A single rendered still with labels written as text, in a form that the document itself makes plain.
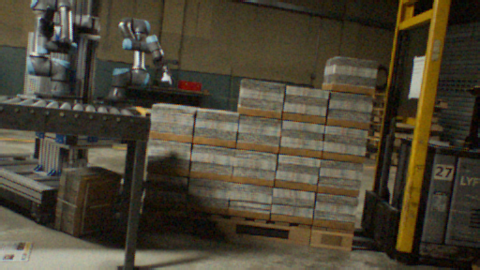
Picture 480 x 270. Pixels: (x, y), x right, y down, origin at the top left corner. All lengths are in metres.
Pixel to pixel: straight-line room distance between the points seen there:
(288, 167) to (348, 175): 0.41
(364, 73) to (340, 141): 0.47
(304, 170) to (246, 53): 7.19
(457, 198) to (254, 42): 7.55
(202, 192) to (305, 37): 7.87
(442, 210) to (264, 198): 1.15
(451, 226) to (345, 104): 1.04
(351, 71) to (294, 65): 7.44
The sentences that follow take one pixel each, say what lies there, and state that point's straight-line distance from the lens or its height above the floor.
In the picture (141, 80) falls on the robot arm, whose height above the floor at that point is 0.98.
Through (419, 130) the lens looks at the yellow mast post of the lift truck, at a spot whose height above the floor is 0.88.
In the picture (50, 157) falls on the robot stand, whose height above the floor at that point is 0.34.
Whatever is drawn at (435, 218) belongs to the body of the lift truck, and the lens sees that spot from 3.37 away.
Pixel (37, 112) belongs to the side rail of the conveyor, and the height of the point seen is 0.77.
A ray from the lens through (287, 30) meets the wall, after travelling 10.63.
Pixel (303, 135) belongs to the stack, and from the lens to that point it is 3.21.
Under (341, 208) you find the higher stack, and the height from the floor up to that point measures 0.28.
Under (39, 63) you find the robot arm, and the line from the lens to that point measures 3.33.
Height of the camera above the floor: 0.98
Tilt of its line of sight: 5 degrees down
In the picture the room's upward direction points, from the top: 7 degrees clockwise
